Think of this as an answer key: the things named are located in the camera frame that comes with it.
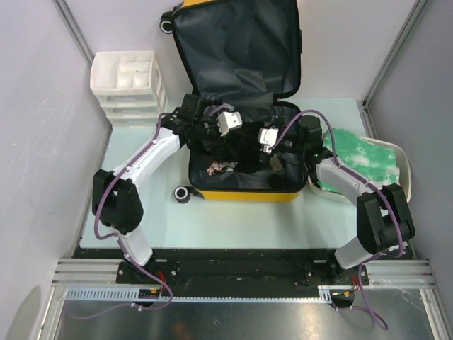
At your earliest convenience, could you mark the black floral print t-shirt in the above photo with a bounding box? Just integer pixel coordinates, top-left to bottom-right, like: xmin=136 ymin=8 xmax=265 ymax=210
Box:
xmin=188 ymin=122 xmax=269 ymax=176

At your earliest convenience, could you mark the green cloth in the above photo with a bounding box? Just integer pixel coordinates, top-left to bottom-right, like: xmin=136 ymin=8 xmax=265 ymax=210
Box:
xmin=333 ymin=128 xmax=400 ymax=186

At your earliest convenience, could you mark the yellow Pikachu hard-shell suitcase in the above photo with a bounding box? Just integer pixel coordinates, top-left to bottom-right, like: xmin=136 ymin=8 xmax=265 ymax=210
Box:
xmin=160 ymin=1 xmax=307 ymax=202

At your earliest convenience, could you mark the white plastic drawer organizer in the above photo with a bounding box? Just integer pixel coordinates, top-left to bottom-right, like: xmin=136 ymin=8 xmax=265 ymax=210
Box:
xmin=90 ymin=50 xmax=168 ymax=128

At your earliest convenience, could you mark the small beige bottle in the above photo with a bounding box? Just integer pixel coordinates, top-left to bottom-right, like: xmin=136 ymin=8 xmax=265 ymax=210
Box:
xmin=269 ymin=154 xmax=283 ymax=171

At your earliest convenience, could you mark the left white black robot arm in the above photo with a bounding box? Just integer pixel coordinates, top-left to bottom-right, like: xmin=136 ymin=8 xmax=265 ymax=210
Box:
xmin=91 ymin=93 xmax=234 ymax=283

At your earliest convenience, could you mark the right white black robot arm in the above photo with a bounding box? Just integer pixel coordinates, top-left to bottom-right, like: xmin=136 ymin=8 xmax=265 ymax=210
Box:
xmin=263 ymin=109 xmax=415 ymax=284

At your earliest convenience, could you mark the black round cap container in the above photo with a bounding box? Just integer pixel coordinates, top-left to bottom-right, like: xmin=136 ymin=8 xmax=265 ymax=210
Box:
xmin=267 ymin=174 xmax=285 ymax=190

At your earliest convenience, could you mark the light blue table mat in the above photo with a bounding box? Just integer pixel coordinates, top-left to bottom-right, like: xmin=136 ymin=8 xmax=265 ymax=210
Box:
xmin=79 ymin=98 xmax=366 ymax=249

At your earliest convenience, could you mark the white plastic tray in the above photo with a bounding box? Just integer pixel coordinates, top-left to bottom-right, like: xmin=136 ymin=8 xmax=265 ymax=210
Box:
xmin=307 ymin=137 xmax=412 ymax=205

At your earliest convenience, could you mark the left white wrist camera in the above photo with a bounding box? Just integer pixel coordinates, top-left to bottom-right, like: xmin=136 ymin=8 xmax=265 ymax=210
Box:
xmin=217 ymin=111 xmax=243 ymax=137

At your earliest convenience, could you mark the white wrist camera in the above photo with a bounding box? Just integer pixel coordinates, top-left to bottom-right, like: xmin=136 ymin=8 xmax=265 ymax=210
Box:
xmin=217 ymin=111 xmax=243 ymax=137
xmin=258 ymin=127 xmax=279 ymax=154

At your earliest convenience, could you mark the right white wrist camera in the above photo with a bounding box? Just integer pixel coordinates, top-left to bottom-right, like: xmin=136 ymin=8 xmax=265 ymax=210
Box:
xmin=258 ymin=127 xmax=279 ymax=154

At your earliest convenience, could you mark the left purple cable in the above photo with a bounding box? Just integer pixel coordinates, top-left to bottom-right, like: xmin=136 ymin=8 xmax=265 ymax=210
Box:
xmin=67 ymin=102 xmax=234 ymax=319

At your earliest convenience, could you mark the purple cable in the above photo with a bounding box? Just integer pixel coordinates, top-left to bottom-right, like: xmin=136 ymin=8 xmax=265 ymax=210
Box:
xmin=67 ymin=102 xmax=234 ymax=319
xmin=270 ymin=108 xmax=406 ymax=332

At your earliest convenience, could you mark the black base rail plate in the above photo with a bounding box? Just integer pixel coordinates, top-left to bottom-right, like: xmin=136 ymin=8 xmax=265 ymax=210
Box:
xmin=74 ymin=248 xmax=369 ymax=298

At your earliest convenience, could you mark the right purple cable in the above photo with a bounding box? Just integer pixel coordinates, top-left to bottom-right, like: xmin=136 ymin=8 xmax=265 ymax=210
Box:
xmin=270 ymin=108 xmax=406 ymax=332

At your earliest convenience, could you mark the grey slotted cable duct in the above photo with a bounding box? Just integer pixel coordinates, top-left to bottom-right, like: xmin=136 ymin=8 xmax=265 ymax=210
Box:
xmin=65 ymin=288 xmax=332 ymax=304

